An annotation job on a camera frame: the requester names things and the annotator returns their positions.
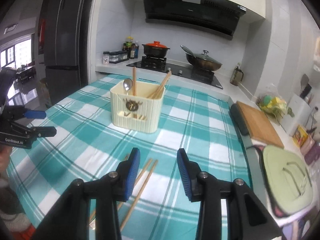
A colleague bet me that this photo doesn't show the wooden chopstick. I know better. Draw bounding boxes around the wooden chopstick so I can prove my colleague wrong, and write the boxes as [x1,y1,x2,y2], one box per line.
[89,158,152,230]
[120,160,158,231]

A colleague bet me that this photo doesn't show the small steel spoon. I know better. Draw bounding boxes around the small steel spoon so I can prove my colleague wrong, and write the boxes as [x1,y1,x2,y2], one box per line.
[123,78,133,95]

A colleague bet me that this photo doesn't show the person left hand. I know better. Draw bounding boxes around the person left hand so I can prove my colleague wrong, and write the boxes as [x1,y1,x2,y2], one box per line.
[0,145,12,172]

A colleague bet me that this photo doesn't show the teal plaid tablecloth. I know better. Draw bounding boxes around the teal plaid tablecloth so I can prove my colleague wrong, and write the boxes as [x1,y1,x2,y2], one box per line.
[6,73,253,240]

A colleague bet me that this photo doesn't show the cream utensil holder box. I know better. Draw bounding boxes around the cream utensil holder box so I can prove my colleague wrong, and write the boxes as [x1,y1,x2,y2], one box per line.
[110,81,165,133]

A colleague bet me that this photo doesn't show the wooden cutting board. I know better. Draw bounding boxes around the wooden cutting board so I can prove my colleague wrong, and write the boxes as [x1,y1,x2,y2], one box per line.
[236,101,284,148]

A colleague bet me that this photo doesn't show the chopstick in holder right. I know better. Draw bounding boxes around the chopstick in holder right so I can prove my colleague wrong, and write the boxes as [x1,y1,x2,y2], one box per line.
[147,71,171,99]

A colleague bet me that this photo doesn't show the chopstick in holder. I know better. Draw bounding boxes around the chopstick in holder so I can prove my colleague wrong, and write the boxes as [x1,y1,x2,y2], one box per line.
[132,67,137,96]
[147,71,171,99]

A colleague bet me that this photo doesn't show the black refrigerator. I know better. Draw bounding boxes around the black refrigerator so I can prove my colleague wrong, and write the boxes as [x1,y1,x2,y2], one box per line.
[42,0,93,105]

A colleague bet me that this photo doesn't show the bag of colourful sponges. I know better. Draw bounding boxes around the bag of colourful sponges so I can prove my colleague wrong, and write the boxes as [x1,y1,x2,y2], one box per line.
[257,93,295,122]

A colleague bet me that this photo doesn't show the glass water jug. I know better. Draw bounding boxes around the glass water jug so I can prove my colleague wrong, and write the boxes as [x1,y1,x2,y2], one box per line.
[230,62,244,86]

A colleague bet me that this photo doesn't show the chopstick in holder left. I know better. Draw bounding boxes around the chopstick in holder left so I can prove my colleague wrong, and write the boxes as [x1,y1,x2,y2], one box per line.
[132,67,137,96]

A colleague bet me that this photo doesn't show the black gas stove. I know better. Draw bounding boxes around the black gas stove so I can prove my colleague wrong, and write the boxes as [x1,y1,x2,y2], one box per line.
[127,56,223,89]

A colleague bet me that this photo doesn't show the wok with glass lid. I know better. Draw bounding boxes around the wok with glass lid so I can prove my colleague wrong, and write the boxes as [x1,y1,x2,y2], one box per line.
[180,45,222,71]

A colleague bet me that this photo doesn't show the yellow seasoning packet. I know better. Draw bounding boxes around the yellow seasoning packet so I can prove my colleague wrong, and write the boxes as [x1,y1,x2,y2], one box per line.
[292,125,309,148]

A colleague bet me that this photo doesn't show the sauce bottles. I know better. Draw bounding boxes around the sauce bottles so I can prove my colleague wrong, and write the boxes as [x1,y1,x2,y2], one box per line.
[122,36,139,59]

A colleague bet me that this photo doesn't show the clay pot orange lid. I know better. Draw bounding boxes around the clay pot orange lid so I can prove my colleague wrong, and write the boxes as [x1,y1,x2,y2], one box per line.
[143,41,170,59]

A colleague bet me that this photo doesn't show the white knife holder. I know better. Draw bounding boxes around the white knife holder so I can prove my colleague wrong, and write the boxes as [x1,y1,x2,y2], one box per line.
[282,73,313,137]

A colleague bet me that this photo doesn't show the black range hood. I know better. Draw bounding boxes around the black range hood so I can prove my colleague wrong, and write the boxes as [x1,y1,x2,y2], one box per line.
[143,0,247,40]

